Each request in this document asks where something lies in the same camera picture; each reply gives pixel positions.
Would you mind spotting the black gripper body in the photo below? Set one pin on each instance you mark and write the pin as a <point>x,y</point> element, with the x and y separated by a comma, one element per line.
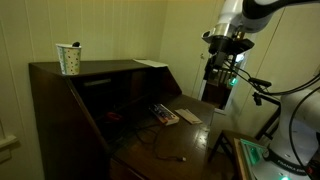
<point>215,65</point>

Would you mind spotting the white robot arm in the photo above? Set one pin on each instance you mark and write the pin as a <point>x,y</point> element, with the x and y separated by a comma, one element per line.
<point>295,141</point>

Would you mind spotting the white paper sheet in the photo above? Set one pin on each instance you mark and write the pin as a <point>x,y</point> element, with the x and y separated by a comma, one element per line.
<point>151,63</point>

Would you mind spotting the small wooden side table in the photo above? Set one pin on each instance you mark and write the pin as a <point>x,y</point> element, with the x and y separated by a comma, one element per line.
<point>226,142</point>

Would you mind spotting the dark wooden secretary desk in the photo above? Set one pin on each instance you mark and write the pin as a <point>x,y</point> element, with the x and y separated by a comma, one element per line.
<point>78,143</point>

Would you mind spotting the polka dot paper cup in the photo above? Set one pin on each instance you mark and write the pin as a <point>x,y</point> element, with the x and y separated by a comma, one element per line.
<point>69,56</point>

